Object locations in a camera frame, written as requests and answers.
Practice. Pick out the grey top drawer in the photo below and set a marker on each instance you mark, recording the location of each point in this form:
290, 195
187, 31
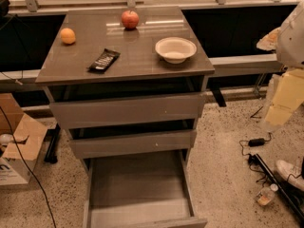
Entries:
137, 110

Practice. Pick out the orange fruit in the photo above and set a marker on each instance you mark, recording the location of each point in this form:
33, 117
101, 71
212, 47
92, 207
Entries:
67, 36

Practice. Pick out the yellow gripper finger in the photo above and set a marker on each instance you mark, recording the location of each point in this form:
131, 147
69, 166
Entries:
269, 41
285, 94

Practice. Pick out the open cardboard box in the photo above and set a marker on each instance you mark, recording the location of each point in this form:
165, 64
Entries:
21, 140

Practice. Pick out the red apple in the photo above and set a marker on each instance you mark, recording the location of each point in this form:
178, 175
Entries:
130, 19

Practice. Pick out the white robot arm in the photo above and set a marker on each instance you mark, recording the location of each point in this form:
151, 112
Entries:
290, 42

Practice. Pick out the grey open bottom drawer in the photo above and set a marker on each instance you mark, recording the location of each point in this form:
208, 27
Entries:
149, 190

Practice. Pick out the white paper bowl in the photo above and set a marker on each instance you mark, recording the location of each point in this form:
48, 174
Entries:
175, 50

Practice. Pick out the grey drawer cabinet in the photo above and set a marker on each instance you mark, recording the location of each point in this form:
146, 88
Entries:
138, 72

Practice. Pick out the black metal floor bar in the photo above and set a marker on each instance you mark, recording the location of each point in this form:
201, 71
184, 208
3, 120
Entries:
282, 189

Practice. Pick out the black table leg foot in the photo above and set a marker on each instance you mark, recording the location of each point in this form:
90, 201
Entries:
52, 139

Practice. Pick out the white sneaker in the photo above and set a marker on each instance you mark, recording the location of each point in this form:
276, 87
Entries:
291, 174

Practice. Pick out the black power adapter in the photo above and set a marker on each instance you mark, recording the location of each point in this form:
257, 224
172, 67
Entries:
256, 142

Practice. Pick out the grey middle drawer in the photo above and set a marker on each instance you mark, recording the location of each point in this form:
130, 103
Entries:
133, 144

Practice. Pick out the plastic bottle on floor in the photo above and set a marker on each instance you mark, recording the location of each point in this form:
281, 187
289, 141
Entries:
266, 194

